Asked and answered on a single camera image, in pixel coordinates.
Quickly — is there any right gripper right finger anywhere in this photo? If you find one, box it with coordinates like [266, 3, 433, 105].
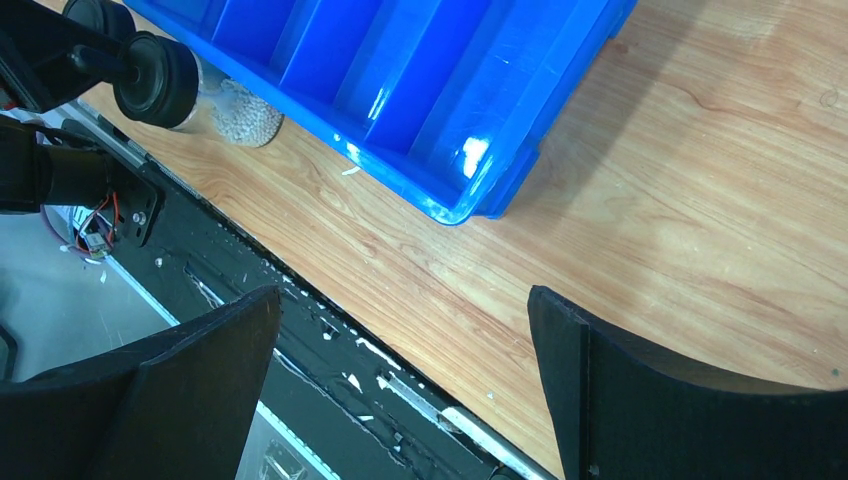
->
[527, 286, 847, 479]

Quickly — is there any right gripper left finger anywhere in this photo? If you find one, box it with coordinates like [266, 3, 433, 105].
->
[1, 286, 282, 479]

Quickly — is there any black cap spice shaker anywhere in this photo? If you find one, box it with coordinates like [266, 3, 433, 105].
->
[62, 0, 137, 42]
[69, 29, 286, 149]

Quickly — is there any blue plastic divided bin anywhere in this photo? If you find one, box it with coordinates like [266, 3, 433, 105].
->
[131, 0, 635, 226]

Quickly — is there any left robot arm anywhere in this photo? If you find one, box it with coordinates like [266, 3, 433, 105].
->
[1, 1, 159, 246]

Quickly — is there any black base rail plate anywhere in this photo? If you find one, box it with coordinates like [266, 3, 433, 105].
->
[58, 103, 548, 479]

